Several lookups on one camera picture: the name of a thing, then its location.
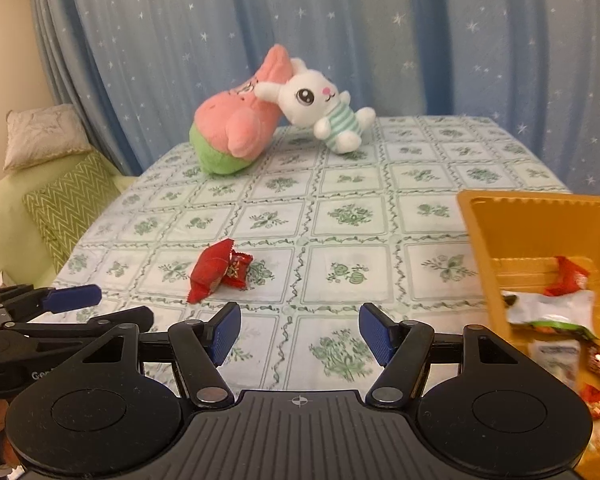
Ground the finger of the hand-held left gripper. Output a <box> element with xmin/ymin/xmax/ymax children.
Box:
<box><xmin>5</xmin><ymin>305</ymin><xmax>155</xmax><ymax>345</ymax></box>
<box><xmin>0</xmin><ymin>283</ymin><xmax>103</xmax><ymax>322</ymax></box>

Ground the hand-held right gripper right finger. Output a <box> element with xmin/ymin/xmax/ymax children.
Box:
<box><xmin>358</xmin><ymin>301</ymin><xmax>532</xmax><ymax>409</ymax></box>

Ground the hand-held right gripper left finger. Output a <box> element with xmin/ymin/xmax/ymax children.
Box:
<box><xmin>80</xmin><ymin>301</ymin><xmax>242</xmax><ymax>409</ymax></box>

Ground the small patterned red candy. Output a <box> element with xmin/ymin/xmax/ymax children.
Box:
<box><xmin>224</xmin><ymin>252</ymin><xmax>254</xmax><ymax>289</ymax></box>

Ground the large red candy packet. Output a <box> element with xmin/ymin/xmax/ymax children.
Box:
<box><xmin>189</xmin><ymin>239</ymin><xmax>234</xmax><ymax>304</ymax></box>

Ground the orange plastic tray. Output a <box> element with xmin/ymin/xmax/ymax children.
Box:
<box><xmin>456</xmin><ymin>188</ymin><xmax>600</xmax><ymax>480</ymax></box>

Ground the green snack packet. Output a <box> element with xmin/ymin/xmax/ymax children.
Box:
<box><xmin>501</xmin><ymin>289</ymin><xmax>600</xmax><ymax>342</ymax></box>

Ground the green zigzag pillow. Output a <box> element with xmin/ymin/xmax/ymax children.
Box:
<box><xmin>22</xmin><ymin>152</ymin><xmax>127</xmax><ymax>274</ymax></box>

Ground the light green sofa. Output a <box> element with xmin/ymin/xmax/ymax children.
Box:
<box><xmin>0</xmin><ymin>154</ymin><xmax>137</xmax><ymax>292</ymax></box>

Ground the green floral tablecloth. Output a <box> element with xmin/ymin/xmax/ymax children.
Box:
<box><xmin>51</xmin><ymin>114</ymin><xmax>575</xmax><ymax>397</ymax></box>

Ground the beige pillow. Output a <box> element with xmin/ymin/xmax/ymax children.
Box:
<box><xmin>3</xmin><ymin>103</ymin><xmax>92</xmax><ymax>172</ymax></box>

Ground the silver snack packet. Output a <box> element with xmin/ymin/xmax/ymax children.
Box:
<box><xmin>529</xmin><ymin>339</ymin><xmax>582</xmax><ymax>388</ymax></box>

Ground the pink and green plush toy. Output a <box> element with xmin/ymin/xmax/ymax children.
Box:
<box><xmin>188</xmin><ymin>43</ymin><xmax>292</xmax><ymax>177</ymax></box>

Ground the white bunny plush toy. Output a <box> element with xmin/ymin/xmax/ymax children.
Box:
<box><xmin>253</xmin><ymin>57</ymin><xmax>377</xmax><ymax>155</ymax></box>

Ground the blue star curtain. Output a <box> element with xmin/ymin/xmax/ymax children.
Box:
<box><xmin>27</xmin><ymin>0</ymin><xmax>600</xmax><ymax>196</ymax></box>

